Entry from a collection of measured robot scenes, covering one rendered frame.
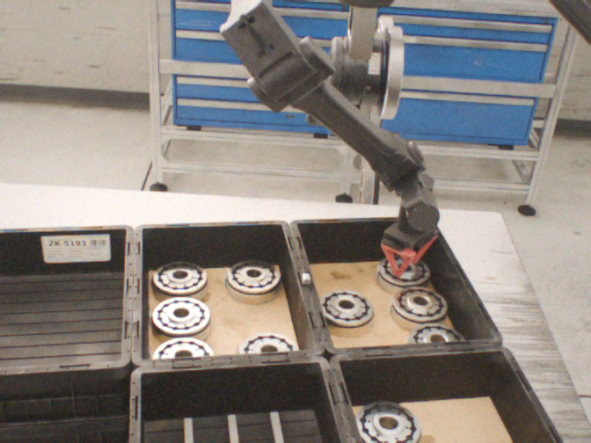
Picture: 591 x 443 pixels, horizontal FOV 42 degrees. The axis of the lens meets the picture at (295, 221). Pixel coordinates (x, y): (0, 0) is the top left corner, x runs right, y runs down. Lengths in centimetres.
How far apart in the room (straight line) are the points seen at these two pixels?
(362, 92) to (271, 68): 61
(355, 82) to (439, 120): 171
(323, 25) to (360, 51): 150
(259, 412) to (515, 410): 40
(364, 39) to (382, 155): 38
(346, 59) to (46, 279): 75
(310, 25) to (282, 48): 206
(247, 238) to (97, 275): 30
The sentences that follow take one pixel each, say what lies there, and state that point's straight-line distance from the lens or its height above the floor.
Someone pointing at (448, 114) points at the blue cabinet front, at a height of 45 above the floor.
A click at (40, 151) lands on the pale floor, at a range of 389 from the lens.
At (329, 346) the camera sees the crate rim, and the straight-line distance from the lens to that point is 124.
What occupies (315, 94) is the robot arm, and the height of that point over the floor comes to 130.
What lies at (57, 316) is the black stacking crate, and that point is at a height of 83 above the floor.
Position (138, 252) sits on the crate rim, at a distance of 147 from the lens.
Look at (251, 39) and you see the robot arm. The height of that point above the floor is 139.
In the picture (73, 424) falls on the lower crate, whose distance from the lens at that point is 129.
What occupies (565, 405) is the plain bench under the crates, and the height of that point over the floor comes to 70.
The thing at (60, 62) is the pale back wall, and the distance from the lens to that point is 430.
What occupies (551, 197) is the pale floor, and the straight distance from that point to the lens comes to 382.
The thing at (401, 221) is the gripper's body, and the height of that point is 98.
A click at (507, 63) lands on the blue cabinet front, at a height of 68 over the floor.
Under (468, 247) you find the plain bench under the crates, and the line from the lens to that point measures 197.
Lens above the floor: 174
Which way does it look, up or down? 32 degrees down
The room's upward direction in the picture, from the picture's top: 4 degrees clockwise
